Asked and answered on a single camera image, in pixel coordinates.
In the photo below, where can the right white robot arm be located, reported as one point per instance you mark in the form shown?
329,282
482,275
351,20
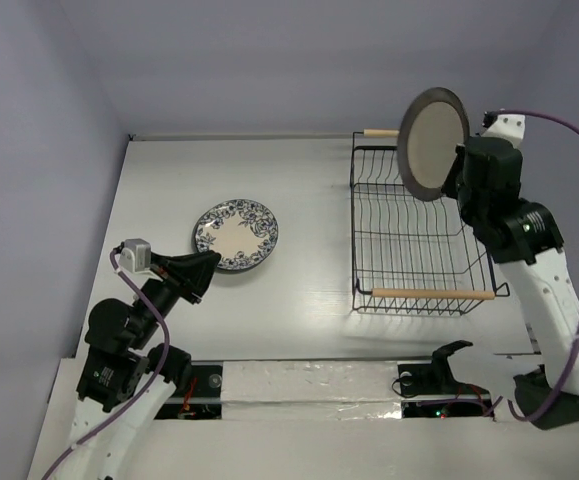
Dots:
524,241

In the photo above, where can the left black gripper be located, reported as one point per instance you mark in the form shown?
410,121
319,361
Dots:
189,273

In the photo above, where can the black wire dish rack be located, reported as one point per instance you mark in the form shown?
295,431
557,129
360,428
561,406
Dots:
410,257

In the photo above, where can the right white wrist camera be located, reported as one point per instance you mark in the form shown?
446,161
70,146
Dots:
510,127

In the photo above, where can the blue floral plate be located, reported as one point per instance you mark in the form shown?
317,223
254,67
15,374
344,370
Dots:
243,231

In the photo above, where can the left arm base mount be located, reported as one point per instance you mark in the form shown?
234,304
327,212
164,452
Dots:
201,400

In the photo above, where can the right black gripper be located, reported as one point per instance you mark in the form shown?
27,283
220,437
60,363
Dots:
458,173

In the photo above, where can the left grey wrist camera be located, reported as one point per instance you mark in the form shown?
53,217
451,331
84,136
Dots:
135,256

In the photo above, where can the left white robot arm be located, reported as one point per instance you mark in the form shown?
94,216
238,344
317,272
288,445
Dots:
131,368

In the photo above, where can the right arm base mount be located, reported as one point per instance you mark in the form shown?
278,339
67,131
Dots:
435,377

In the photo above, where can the dark grey rimmed plate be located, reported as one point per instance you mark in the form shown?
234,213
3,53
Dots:
431,128

